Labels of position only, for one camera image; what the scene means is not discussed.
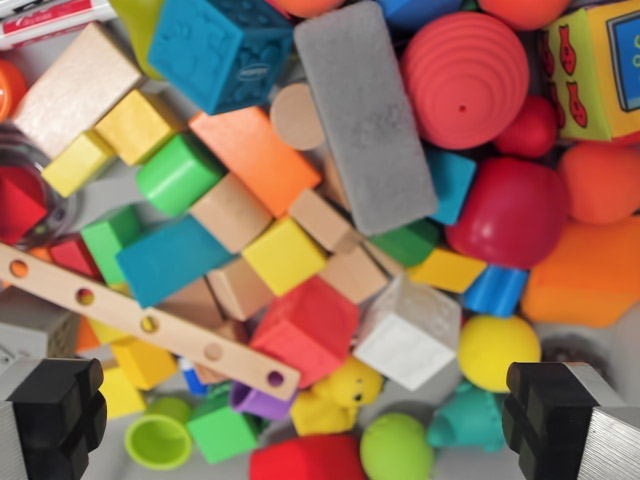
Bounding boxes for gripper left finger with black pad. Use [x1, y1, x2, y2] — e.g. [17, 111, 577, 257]
[0, 357, 108, 480]

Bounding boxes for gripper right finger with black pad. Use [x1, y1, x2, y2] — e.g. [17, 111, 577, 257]
[502, 360, 640, 480]

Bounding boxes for grey plastic bin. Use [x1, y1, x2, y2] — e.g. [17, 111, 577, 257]
[0, 0, 640, 480]

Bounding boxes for teal rubber animal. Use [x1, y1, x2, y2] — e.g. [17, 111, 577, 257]
[425, 380, 507, 454]

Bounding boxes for grey white box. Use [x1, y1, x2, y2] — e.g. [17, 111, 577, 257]
[0, 298, 82, 360]

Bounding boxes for small orange block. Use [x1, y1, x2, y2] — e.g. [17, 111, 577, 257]
[74, 315, 102, 353]

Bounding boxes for yellow ball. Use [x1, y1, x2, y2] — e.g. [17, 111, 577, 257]
[456, 314, 543, 394]

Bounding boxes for lime green cup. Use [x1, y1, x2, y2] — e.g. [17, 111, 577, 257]
[124, 396, 194, 469]

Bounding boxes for large orange block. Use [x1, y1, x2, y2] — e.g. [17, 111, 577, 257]
[519, 216, 640, 330]

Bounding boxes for blue wooden cylinder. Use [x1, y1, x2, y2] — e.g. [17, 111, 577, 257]
[461, 264, 531, 319]

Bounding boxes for wooden strip with holes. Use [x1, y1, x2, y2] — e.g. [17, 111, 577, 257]
[0, 242, 302, 403]

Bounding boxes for lime green ball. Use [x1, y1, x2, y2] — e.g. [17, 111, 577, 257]
[359, 411, 436, 480]

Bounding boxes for small red wooden block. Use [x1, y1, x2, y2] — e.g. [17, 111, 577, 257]
[47, 234, 104, 282]

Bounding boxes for green wooden cube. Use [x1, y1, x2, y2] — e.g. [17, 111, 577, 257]
[185, 398, 262, 466]

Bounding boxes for white wooden cube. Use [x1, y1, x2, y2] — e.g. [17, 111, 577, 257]
[351, 273, 463, 393]

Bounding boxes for green wooden block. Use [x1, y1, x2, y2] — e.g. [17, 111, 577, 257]
[80, 204, 144, 287]
[369, 219, 442, 269]

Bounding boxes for teal blue wooden block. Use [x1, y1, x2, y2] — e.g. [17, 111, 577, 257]
[115, 214, 237, 309]

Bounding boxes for large red rubber toy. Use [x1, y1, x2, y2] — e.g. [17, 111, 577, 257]
[445, 157, 569, 272]

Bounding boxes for red wooden cube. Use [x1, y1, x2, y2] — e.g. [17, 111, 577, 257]
[0, 164, 49, 247]

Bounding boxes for yellow rubber bear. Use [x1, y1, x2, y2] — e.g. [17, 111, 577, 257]
[289, 355, 386, 438]

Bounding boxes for clear glass jar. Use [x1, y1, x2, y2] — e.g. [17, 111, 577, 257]
[0, 123, 82, 252]

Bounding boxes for orange rubber toy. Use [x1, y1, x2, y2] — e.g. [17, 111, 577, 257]
[557, 141, 640, 227]

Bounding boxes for light yellow wooden block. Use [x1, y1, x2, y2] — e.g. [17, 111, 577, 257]
[41, 129, 117, 199]

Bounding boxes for green wooden cylinder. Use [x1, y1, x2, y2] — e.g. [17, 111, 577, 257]
[135, 132, 226, 218]

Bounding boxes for yellow wooden cube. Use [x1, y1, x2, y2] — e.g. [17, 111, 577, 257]
[93, 88, 187, 167]
[241, 215, 329, 298]

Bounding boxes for small red ball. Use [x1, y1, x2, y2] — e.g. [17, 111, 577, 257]
[493, 95, 559, 160]

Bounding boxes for orange plastic ball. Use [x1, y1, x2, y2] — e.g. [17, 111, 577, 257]
[0, 59, 29, 120]

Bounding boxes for orange wooden block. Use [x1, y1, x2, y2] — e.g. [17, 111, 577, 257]
[188, 105, 323, 219]

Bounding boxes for large natural wood block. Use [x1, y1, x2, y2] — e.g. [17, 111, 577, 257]
[10, 21, 147, 160]

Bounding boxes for fabric cube with fish print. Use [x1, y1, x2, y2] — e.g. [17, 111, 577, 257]
[541, 0, 640, 146]

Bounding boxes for red ribbed rubber ball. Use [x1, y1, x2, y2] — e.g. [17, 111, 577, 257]
[400, 11, 531, 151]

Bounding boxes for grey foam block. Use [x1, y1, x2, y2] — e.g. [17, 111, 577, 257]
[292, 0, 440, 238]

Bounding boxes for natural wood cylinder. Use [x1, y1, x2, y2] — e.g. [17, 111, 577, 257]
[269, 82, 326, 152]

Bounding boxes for red dry erase marker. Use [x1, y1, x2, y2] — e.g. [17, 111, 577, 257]
[0, 0, 114, 50]

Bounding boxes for olive green plastic toy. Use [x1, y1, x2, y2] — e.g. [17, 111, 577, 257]
[108, 0, 167, 82]

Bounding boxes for teal embossed rubber block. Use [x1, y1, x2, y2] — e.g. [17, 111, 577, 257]
[147, 0, 296, 116]

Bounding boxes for orange-red ball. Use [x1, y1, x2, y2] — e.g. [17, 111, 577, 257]
[477, 0, 572, 32]

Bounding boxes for blue rubber toy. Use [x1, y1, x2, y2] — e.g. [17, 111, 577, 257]
[374, 0, 464, 32]

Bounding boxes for purple ring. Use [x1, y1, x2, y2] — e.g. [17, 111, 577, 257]
[229, 380, 293, 422]

